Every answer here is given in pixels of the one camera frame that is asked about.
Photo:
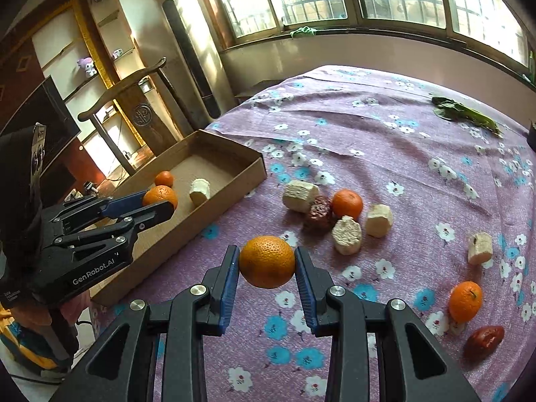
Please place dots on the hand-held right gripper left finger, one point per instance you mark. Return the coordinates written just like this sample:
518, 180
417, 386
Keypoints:
229, 284

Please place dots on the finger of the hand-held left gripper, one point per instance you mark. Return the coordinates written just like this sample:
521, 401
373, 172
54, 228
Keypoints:
125, 203
155, 210

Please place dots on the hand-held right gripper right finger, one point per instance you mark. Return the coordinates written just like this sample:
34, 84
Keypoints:
307, 289

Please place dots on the large textured orange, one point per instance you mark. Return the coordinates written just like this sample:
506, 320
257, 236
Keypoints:
267, 261

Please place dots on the round white foam piece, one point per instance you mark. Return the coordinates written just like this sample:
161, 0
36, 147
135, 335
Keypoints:
346, 235

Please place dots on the wrinkled dark red date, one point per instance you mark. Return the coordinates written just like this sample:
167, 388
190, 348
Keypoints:
319, 214

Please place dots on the shallow cardboard box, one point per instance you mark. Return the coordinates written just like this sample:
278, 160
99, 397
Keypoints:
217, 163

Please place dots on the large white foam block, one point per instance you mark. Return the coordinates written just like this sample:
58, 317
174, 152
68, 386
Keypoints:
300, 196

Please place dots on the peeled sugarcane chunk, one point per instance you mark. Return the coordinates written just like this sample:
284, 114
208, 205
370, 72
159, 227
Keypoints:
479, 249
379, 220

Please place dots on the smooth red date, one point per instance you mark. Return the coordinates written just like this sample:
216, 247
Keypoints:
483, 340

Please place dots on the person's left hand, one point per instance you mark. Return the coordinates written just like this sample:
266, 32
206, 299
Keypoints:
39, 313

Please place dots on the small orange mandarin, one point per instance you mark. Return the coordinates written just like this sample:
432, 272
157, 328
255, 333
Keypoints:
163, 178

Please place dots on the white foam cube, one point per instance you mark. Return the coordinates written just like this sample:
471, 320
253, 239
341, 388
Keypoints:
199, 191

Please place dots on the wooden low cabinet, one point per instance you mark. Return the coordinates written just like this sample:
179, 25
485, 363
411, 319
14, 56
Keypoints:
90, 157

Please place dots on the yellow and blue cloth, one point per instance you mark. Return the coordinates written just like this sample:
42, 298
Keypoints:
25, 343

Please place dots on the dark wooden chair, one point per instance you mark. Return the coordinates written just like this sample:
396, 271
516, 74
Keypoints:
144, 111

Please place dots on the black television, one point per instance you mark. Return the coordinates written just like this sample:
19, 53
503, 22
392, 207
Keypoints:
37, 113

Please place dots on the purple plush toy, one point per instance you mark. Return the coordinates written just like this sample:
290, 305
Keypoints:
87, 67

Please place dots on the dark wooden stool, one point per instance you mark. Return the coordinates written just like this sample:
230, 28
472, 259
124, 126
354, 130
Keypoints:
246, 94

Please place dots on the tower air conditioner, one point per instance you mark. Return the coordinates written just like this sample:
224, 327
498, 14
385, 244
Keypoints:
197, 50

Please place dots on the purple floral tablecloth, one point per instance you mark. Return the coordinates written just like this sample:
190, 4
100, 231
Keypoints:
377, 134

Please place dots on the gold-framed display shelf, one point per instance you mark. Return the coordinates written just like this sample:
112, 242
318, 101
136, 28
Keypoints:
63, 42

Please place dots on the green cloth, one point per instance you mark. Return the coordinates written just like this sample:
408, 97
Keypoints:
303, 30

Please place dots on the green leafy vegetable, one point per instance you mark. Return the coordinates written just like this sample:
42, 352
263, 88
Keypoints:
465, 113

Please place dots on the small black object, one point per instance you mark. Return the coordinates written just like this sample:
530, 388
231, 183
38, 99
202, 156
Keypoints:
532, 134

